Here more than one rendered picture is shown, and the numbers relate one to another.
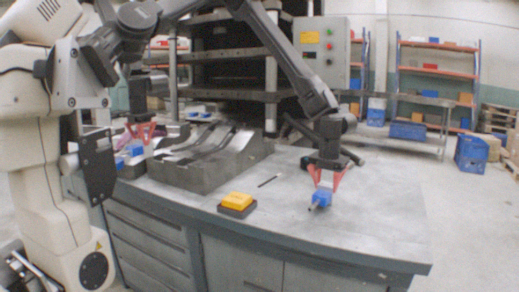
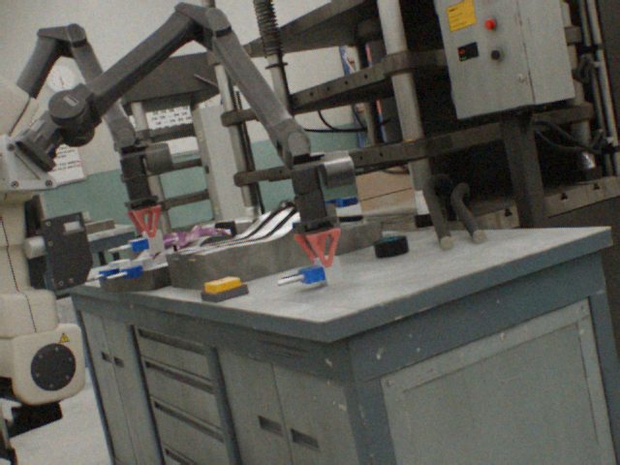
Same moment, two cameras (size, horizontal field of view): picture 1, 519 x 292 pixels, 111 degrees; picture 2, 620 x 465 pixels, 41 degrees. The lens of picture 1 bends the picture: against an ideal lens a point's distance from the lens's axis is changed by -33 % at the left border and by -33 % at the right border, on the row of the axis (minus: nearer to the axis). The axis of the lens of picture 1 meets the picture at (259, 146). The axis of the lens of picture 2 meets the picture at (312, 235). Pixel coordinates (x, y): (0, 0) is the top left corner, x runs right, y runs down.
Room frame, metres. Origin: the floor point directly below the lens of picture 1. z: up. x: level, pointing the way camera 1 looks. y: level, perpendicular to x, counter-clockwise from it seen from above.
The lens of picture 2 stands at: (-0.73, -1.10, 1.08)
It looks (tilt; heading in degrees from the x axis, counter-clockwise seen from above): 6 degrees down; 34
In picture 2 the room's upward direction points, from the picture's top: 12 degrees counter-clockwise
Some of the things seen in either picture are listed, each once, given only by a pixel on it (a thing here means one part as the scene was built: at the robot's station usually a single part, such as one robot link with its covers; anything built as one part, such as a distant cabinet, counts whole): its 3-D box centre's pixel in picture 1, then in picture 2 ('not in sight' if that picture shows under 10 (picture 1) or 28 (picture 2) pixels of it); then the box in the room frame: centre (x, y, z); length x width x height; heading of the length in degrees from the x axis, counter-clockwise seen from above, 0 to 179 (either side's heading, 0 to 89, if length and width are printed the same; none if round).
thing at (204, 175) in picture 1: (217, 147); (273, 239); (0.98, 0.16, 0.87); 0.50 x 0.26 x 0.14; 153
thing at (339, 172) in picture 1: (331, 175); (321, 244); (0.65, -0.20, 0.88); 0.07 x 0.07 x 0.09; 54
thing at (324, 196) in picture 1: (320, 199); (307, 275); (0.63, -0.16, 0.83); 0.13 x 0.05 x 0.05; 144
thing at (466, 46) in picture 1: (437, 83); not in sight; (5.38, -4.12, 1.14); 2.06 x 0.65 x 2.27; 55
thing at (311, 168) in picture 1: (322, 174); (316, 243); (0.67, -0.17, 0.88); 0.07 x 0.07 x 0.09; 54
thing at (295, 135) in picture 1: (222, 122); (410, 214); (2.04, 0.29, 0.76); 1.30 x 0.84 x 0.07; 63
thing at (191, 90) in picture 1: (223, 97); (403, 163); (2.03, 0.27, 0.96); 1.29 x 0.83 x 0.18; 63
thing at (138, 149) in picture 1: (131, 150); (135, 245); (0.72, 0.39, 0.93); 0.13 x 0.05 x 0.05; 148
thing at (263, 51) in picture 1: (223, 65); (391, 98); (2.03, 0.27, 1.20); 1.29 x 0.83 x 0.19; 63
